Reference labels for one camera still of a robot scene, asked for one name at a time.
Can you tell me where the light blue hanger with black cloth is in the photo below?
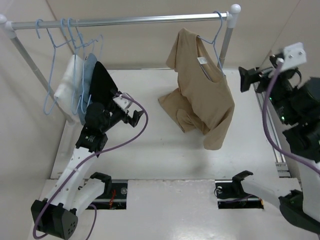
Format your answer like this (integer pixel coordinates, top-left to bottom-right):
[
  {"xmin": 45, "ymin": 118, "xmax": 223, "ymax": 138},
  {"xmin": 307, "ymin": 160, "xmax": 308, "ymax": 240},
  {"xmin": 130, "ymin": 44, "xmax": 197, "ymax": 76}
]
[{"xmin": 84, "ymin": 34, "xmax": 104, "ymax": 61}]

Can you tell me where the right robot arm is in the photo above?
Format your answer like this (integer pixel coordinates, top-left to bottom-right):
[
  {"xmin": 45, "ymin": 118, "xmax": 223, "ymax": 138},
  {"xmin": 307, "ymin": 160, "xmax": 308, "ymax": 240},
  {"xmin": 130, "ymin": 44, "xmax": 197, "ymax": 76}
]
[{"xmin": 231, "ymin": 54, "xmax": 320, "ymax": 235}]

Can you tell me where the metal clothes rack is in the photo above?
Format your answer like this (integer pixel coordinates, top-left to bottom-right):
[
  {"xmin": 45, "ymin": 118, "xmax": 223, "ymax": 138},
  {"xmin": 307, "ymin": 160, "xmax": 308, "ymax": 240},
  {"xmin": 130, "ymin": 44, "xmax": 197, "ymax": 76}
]
[{"xmin": 0, "ymin": 4, "xmax": 241, "ymax": 124}]

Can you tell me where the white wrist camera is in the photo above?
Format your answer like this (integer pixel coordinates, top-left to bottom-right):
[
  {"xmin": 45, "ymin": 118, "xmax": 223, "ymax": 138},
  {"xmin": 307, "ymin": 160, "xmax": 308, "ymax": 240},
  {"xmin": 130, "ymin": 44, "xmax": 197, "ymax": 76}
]
[
  {"xmin": 113, "ymin": 92, "xmax": 133, "ymax": 113},
  {"xmin": 281, "ymin": 42, "xmax": 307, "ymax": 72}
]

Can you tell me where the light blue wire hanger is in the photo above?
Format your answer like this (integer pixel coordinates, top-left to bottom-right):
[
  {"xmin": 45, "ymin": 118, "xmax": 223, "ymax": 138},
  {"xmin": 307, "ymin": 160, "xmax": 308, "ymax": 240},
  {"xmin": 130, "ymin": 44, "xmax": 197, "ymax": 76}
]
[{"xmin": 196, "ymin": 10, "xmax": 225, "ymax": 82}]

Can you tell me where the beige t shirt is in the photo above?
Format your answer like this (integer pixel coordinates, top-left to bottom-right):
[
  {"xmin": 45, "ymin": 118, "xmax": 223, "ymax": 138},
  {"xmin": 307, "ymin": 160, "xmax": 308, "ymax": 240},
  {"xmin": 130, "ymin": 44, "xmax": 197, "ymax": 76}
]
[{"xmin": 158, "ymin": 28, "xmax": 235, "ymax": 151}]

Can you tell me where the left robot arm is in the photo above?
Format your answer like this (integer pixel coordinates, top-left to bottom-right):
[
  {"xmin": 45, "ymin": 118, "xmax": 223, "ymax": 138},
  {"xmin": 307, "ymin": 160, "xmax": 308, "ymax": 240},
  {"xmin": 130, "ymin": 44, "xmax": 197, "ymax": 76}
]
[{"xmin": 31, "ymin": 99, "xmax": 147, "ymax": 240}]

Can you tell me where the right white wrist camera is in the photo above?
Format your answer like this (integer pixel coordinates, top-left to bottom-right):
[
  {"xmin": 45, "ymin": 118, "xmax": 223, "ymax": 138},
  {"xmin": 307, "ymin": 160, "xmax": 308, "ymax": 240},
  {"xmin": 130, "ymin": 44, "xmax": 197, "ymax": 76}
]
[{"xmin": 281, "ymin": 42, "xmax": 307, "ymax": 72}]

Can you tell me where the white cloth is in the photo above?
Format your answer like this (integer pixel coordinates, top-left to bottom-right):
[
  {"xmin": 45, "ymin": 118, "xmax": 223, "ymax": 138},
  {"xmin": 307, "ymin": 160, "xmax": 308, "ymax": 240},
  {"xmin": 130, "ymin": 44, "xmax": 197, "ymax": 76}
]
[{"xmin": 54, "ymin": 55, "xmax": 80, "ymax": 123}]

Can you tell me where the blue cloth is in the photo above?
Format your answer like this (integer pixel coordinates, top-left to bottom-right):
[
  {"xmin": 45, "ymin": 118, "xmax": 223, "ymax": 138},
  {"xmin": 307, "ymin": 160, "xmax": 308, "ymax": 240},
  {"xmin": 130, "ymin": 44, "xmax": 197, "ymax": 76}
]
[{"xmin": 76, "ymin": 53, "xmax": 97, "ymax": 125}]

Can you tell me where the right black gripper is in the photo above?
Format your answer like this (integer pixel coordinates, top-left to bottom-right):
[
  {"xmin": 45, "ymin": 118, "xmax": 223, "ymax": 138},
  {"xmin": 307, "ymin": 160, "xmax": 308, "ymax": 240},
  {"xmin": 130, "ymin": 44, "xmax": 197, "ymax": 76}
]
[{"xmin": 240, "ymin": 64, "xmax": 298, "ymax": 125}]

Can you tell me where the aluminium rail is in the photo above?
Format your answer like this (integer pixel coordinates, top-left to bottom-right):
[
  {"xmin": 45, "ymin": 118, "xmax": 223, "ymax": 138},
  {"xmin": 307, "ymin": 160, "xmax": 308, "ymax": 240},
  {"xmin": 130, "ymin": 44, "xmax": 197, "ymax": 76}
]
[{"xmin": 253, "ymin": 82, "xmax": 291, "ymax": 178}]

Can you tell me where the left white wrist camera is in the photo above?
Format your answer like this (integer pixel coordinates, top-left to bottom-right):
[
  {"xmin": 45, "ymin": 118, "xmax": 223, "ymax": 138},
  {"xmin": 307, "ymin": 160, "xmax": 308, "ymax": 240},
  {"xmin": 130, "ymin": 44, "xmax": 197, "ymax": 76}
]
[{"xmin": 113, "ymin": 92, "xmax": 133, "ymax": 113}]

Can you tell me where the empty light blue hanger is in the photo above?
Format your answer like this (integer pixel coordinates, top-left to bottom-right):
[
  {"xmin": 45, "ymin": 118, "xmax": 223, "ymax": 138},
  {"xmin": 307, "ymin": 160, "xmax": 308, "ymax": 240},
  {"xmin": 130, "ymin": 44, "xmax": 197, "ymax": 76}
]
[{"xmin": 42, "ymin": 28, "xmax": 70, "ymax": 116}]

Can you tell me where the light blue hanger with white cloth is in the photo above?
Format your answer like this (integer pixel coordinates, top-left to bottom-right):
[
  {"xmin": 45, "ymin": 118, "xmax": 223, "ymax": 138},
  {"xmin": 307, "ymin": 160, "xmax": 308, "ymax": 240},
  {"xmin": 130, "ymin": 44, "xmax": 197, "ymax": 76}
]
[{"xmin": 62, "ymin": 18, "xmax": 87, "ymax": 117}]

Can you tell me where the black cloth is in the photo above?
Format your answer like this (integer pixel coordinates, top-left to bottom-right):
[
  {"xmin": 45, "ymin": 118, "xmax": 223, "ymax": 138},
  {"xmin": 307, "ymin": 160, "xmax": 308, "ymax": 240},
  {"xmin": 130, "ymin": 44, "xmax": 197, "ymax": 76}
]
[{"xmin": 89, "ymin": 61, "xmax": 119, "ymax": 107}]

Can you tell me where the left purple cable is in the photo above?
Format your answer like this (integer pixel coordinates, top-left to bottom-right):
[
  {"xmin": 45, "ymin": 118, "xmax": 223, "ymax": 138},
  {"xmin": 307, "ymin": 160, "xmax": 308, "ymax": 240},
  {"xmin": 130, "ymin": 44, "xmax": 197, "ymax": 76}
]
[{"xmin": 32, "ymin": 93, "xmax": 150, "ymax": 240}]

